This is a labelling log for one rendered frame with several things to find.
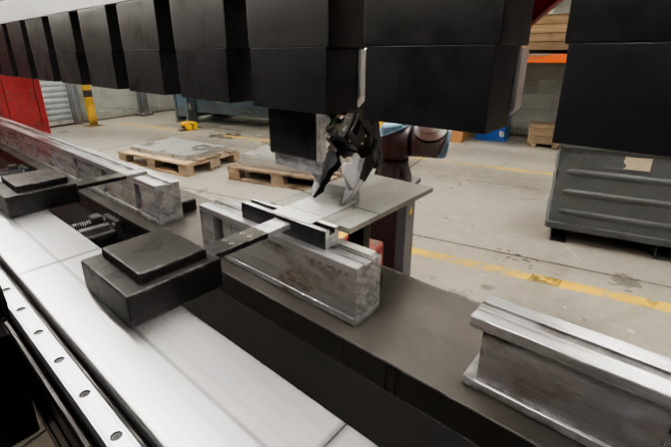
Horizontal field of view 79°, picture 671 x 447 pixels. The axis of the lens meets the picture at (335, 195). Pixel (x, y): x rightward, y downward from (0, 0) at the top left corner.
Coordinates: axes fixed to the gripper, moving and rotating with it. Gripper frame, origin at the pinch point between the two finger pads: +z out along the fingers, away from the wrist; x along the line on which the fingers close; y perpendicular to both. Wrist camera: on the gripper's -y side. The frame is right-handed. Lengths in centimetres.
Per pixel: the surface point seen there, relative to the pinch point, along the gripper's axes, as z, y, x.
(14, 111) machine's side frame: -3, -8, -214
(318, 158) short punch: -0.9, 14.2, 5.8
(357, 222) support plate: 3.8, 3.3, 9.3
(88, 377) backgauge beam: 30.7, 32.1, 9.0
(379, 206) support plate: -1.4, -2.8, 8.1
